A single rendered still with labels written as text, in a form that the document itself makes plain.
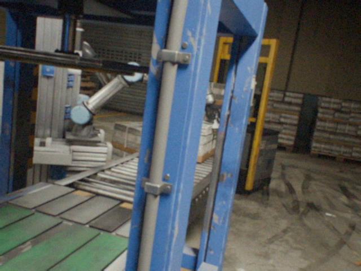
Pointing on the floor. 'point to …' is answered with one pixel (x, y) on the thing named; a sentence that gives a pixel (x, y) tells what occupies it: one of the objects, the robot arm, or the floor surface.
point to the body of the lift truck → (268, 138)
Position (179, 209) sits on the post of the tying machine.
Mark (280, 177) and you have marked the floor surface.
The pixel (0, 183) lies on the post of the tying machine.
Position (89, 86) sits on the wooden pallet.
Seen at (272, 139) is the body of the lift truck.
